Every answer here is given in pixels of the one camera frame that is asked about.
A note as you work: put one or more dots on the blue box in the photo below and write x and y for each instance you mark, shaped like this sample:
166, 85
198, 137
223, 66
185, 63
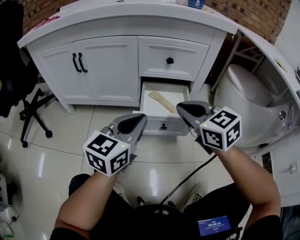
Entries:
196, 3

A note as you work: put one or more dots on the person's white shoe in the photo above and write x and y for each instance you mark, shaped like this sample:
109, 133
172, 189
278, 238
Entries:
197, 194
122, 193

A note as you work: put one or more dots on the person's black shorts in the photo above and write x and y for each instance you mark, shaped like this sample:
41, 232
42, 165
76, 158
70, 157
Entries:
117, 222

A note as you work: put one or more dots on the metal frame rack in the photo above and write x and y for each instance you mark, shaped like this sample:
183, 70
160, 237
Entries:
243, 51

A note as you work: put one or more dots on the tablet with blue screen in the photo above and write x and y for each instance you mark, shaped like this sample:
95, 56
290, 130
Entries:
214, 225

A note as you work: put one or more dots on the pink item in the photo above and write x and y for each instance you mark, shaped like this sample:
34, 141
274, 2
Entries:
47, 22

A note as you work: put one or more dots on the white toilet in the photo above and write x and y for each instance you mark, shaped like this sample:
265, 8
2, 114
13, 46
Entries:
246, 103

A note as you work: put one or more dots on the white closed drawer front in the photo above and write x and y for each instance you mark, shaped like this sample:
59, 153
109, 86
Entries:
187, 56

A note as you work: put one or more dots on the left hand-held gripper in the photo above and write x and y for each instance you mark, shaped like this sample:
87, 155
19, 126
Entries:
107, 150

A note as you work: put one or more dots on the person's right forearm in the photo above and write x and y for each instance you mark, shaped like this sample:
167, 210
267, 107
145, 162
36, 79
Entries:
248, 185

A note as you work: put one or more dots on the black office chair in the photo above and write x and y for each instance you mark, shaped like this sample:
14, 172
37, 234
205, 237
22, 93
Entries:
14, 70

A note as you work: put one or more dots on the person's left white shoe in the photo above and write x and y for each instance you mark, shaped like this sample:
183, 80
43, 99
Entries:
122, 193

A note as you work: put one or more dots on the white cabinet door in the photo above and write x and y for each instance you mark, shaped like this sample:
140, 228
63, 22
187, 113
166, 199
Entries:
112, 70
58, 75

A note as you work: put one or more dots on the white drawer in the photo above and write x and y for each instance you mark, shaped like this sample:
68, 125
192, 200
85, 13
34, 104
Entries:
164, 97
187, 56

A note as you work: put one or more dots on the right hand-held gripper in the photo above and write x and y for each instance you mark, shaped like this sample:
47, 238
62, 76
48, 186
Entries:
222, 129

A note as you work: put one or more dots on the black open drawer knob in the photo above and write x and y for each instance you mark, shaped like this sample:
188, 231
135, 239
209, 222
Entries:
164, 126

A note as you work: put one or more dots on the person's right white shoe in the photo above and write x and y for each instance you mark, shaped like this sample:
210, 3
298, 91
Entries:
197, 194

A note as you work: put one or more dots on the beige paper packet item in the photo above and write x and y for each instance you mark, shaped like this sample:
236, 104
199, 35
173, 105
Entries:
160, 99

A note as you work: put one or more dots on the black round stool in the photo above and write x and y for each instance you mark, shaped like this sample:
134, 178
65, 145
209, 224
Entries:
159, 213

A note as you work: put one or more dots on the white sink vanity cabinet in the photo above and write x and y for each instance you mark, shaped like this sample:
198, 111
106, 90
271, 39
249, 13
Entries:
122, 25

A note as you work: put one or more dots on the person's left forearm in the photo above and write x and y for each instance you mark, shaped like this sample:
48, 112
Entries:
86, 201

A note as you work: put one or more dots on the white curved side counter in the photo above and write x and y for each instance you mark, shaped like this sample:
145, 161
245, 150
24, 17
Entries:
276, 61

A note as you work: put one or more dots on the black square drawer knob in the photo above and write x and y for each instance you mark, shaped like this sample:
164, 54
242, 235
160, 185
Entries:
169, 60

